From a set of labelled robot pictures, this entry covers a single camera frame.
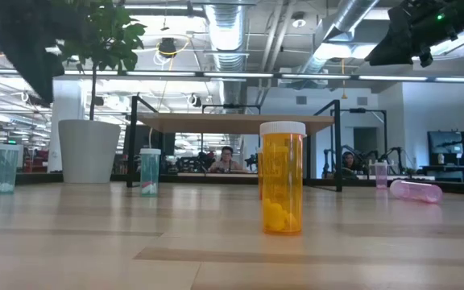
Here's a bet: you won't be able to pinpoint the wooden shelf black metal legs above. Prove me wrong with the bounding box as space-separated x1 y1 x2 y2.
126 95 344 193

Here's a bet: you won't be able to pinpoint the orange medicine bottle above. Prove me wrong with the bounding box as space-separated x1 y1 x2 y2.
259 120 308 236

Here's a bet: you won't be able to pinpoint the pink medicine bottle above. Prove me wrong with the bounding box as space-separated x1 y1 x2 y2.
374 160 389 190
388 179 444 205

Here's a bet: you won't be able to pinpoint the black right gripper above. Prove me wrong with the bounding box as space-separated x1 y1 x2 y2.
364 0 464 68

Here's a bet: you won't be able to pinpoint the person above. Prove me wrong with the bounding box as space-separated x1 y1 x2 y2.
338 151 360 180
209 145 244 174

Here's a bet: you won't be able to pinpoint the green leafy plant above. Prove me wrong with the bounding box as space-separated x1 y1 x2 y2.
52 0 148 122

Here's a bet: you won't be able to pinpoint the green medicine bottle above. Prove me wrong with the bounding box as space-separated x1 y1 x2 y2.
139 147 162 197
0 143 21 194

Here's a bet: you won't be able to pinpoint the black ceiling device yellow cable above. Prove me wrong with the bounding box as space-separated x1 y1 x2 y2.
157 36 179 60

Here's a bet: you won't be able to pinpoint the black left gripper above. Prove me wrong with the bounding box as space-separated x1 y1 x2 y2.
0 0 66 105

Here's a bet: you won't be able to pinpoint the round ceiling sensor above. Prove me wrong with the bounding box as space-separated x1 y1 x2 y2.
290 11 308 29

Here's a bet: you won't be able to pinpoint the black background station frame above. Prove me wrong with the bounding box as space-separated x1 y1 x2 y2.
330 107 388 178

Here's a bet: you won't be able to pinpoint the white column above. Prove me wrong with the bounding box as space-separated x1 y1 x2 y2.
48 78 86 174

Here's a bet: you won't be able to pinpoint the black monitor on stand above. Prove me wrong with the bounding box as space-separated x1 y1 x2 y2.
427 128 464 182

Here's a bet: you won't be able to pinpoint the white plant pot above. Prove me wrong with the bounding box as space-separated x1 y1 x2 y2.
57 118 122 184

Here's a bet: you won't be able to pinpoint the black aluminium rig frame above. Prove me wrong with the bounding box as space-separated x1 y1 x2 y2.
14 172 464 197

